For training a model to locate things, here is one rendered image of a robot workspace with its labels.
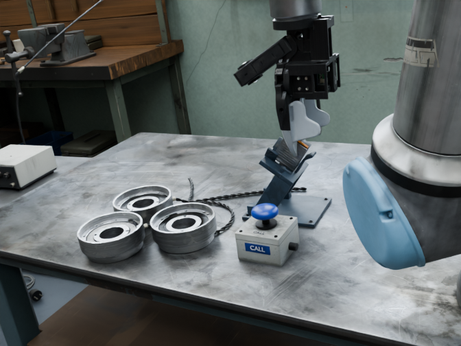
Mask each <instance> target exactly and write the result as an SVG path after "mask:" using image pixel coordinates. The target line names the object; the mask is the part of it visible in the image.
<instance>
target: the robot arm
mask: <svg viewBox="0 0 461 346"><path fill-rule="evenodd" d="M269 2H270V16H271V17H272V18H273V20H272V22H273V29H274V30H280V31H285V30H286V31H287V34H286V36H284V37H283V38H281V39H280V40H279V41H277V42H275V44H273V45H272V46H270V47H269V48H267V49H266V50H265V51H264V52H262V53H261V54H259V55H258V56H257V57H256V58H254V59H250V60H249V61H247V62H244V63H243V64H242V66H240V67H239V68H238V71H237V72H235V73H234V74H233V75H234V77H235V78H236V80H237V81H238V83H239V84H240V86H241V87H243V86H244V85H248V86H249V85H251V84H252V83H255V82H257V81H258V80H259V78H261V77H262V76H263V73H264V72H265V71H267V70H268V69H269V68H271V67H272V66H274V65H275V64H276V69H275V72H274V79H275V81H274V87H275V91H276V113H277V117H278V120H279V126H280V129H281V131H282V134H283V138H284V140H285V142H286V144H287V147H288V148H289V150H290V152H291V153H292V155H293V156H294V157H297V156H298V147H297V141H301V140H306V139H309V138H313V137H317V136H318V135H319V134H320V127H323V126H326V125H328V124H329V122H330V117H329V114H328V113H326V112H324V111H322V110H320V109H318V108H317V107H316V103H315V100H327V99H329V96H328V93H329V92H330V93H334V92H335V91H336V90H337V89H338V87H341V84H340V57H339V54H337V53H334V54H333V48H332V34H331V26H333V25H334V15H331V16H321V14H319V13H320V12H321V11H322V0H269ZM336 63H337V71H336ZM337 72H338V79H337ZM342 186H343V192H344V199H345V203H346V207H347V210H348V214H349V216H350V219H351V222H352V224H353V226H354V229H355V231H356V233H357V235H358V237H359V239H360V241H361V243H362V244H363V246H364V248H365V249H366V250H367V252H368V254H369V255H370V256H371V257H372V258H373V259H374V260H375V261H376V262H377V263H378V264H379V265H381V266H383V267H384V268H389V269H391V270H400V269H404V268H409V267H413V266H417V267H423V266H425V264H426V263H429V262H434V261H437V260H441V259H444V258H448V257H452V256H455V255H460V254H461V0H414V3H413V8H412V15H411V19H410V26H409V30H408V35H407V41H406V45H405V53H404V57H403V64H402V69H401V76H400V80H399V88H398V91H397V99H396V103H395V108H394V114H391V115H389V116H388V117H386V118H385V119H383V120H382V121H381V122H380V123H379V124H378V125H377V127H376V129H375V131H374V133H373V140H372V144H371V149H370V155H369V156H368V157H365V158H363V157H357V158H355V160H354V161H351V162H349V163H347V164H346V166H345V168H344V171H343V175H342Z"/></svg>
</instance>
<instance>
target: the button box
mask: <svg viewBox="0 0 461 346"><path fill-rule="evenodd" d="M235 239H236V245H237V254H238V259H239V260H245V261H249V262H256V263H260V264H267V265H271V266H279V267H282V265H283V264H284V263H285V262H286V260H287V259H288V257H289V256H290V255H291V254H292V252H293V251H297V250H298V245H299V243H300V242H299V234H298V218H297V217H292V216H282V215H277V216H276V217H275V218H272V219H270V224H262V220H257V219H255V218H253V217H252V216H251V217H250V218H249V219H248V220H247V221H246V222H245V223H244V224H243V225H242V226H241V227H240V228H239V229H238V230H237V231H236V232H235Z"/></svg>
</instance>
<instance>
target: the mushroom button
mask: <svg viewBox="0 0 461 346"><path fill-rule="evenodd" d="M278 214H279V209H278V207H277V206H276V205H274V204H271V203H262V204H259V205H256V206H254V207H253V208H252V211H251V215H252V217H253V218H255V219H257V220H262V224H270V219H272V218H275V217H276V216H277V215H278Z"/></svg>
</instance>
